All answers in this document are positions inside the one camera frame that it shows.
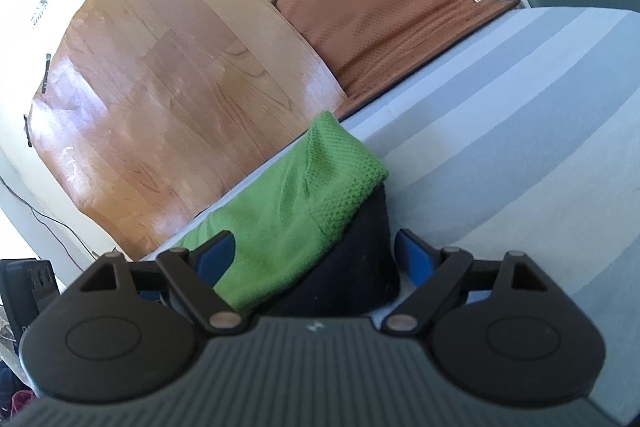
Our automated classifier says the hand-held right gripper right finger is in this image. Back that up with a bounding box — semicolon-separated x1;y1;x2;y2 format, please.
385;229;549;337

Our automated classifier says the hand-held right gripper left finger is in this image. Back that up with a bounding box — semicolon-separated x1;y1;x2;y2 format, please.
80;231;246;336

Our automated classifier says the black knit sweater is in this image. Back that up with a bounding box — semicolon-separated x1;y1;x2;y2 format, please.
272;184;401;319

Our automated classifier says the green knit garment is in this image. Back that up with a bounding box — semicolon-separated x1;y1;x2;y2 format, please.
175;111;390;312

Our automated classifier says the striped bed sheet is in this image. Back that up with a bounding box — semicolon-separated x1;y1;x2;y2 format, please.
140;7;640;427

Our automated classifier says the wood-pattern laminate sheet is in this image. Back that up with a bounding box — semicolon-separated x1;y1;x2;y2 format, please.
27;0;349;258

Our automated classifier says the brown perforated mat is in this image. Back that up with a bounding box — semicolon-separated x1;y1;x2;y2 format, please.
271;0;522;120

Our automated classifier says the thin black cable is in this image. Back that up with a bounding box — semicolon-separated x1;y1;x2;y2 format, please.
0;176;97;280

